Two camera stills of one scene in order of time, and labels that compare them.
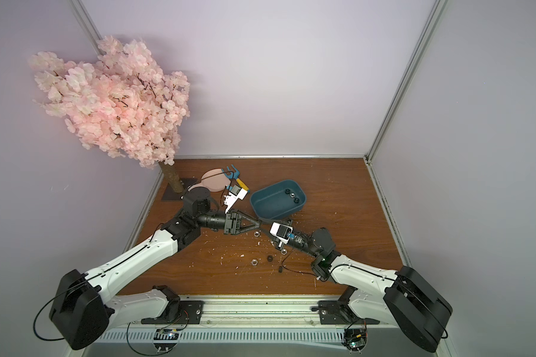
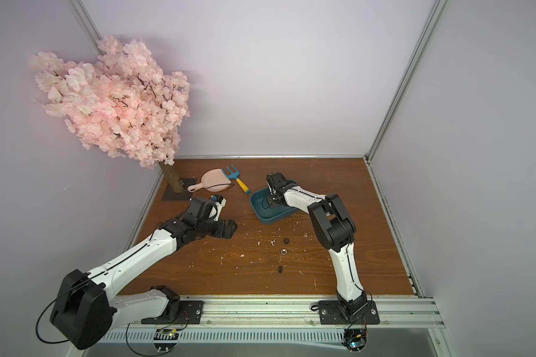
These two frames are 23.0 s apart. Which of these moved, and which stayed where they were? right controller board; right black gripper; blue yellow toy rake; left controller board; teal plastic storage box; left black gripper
Moved: right black gripper; left black gripper
Stayed: right controller board; left controller board; teal plastic storage box; blue yellow toy rake
